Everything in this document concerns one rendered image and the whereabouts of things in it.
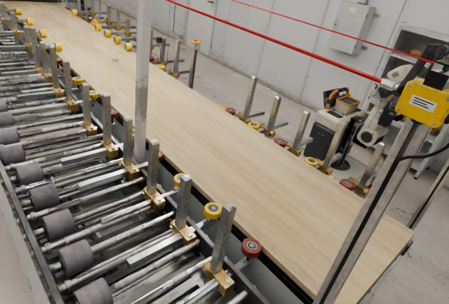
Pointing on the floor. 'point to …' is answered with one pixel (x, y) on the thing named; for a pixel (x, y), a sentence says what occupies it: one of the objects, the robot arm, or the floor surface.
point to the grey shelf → (420, 39)
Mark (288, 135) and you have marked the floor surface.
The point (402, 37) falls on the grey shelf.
